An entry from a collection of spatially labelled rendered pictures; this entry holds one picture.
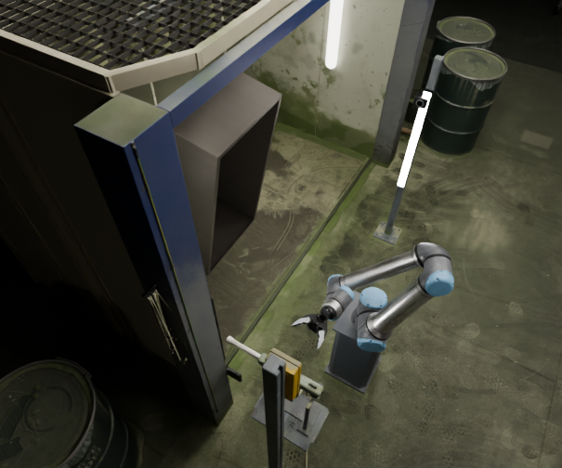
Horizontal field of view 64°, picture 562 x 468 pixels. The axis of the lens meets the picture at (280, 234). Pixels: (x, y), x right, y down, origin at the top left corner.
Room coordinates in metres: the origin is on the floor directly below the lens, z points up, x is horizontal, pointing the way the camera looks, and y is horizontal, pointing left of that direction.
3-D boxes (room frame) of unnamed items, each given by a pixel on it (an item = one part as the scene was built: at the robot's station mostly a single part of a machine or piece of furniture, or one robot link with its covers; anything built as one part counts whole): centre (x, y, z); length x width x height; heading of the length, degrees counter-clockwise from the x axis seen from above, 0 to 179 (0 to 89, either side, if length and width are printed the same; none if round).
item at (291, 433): (0.72, -0.05, 0.78); 0.31 x 0.23 x 0.01; 59
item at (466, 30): (4.46, -1.86, 0.86); 0.54 x 0.54 x 0.01
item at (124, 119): (1.00, 0.43, 1.14); 0.18 x 0.18 x 2.29; 59
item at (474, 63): (3.82, -1.77, 0.86); 0.54 x 0.54 x 0.01
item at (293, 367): (0.64, -0.01, 1.42); 0.12 x 0.06 x 0.26; 59
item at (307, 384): (0.81, 0.03, 1.05); 0.49 x 0.05 x 0.23; 59
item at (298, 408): (0.74, -0.06, 0.95); 0.26 x 0.15 x 0.32; 59
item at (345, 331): (1.31, -0.52, 0.32); 0.31 x 0.31 x 0.64; 59
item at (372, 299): (1.30, -0.52, 0.83); 0.17 x 0.15 x 0.18; 172
